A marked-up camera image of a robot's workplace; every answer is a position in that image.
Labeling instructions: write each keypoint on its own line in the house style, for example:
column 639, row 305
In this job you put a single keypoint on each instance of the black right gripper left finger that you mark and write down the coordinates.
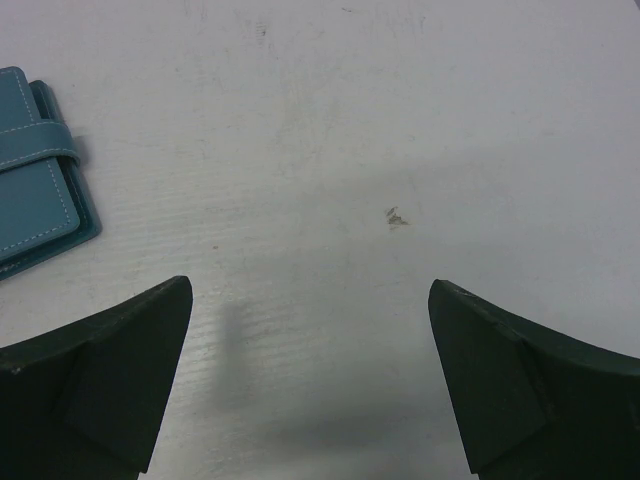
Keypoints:
column 87, row 400

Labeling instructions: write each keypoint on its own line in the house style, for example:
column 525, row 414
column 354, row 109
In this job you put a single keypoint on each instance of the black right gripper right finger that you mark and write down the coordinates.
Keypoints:
column 531, row 402

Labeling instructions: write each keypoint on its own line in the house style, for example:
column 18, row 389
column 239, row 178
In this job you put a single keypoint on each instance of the blue leather card holder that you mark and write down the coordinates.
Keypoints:
column 46, row 206

